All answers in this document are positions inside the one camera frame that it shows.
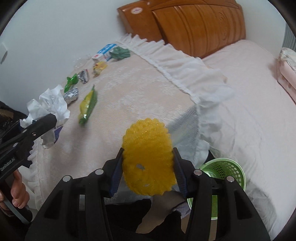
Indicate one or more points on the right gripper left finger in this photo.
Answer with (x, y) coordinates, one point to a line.
(75, 209)

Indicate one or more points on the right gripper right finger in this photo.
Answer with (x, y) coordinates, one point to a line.
(237, 217)

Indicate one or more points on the white paper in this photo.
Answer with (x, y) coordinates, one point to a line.
(50, 102)

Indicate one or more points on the yellow foam fruit net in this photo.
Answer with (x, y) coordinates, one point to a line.
(148, 166)

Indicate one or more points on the person's left hand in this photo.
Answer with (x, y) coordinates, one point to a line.
(18, 191)

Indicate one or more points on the dark clothing person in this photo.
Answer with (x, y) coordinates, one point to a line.
(8, 117)

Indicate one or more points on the green plastic waste basket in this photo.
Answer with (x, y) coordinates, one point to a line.
(221, 168)

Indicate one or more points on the small silver foil ball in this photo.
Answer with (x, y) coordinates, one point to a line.
(71, 95)

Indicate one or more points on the green yellow snack bag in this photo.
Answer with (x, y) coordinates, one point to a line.
(87, 106)

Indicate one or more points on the pink bed sheet mattress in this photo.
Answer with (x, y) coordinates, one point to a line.
(258, 130)

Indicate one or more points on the silver red foil wrapper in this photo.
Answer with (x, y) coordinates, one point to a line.
(83, 75)

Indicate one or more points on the clear plastic bottle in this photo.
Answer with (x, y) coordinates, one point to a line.
(81, 61)

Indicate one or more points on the yellow cartoon snack wrapper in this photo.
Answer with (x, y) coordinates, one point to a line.
(99, 67)

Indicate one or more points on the white lace table cover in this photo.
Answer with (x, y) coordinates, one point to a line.
(156, 81)

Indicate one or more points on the blue white milk carton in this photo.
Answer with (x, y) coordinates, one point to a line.
(104, 53)

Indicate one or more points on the dark green white wrapper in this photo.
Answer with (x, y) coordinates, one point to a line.
(119, 53)

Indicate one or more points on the folded pink blanket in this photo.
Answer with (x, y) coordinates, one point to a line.
(286, 71)

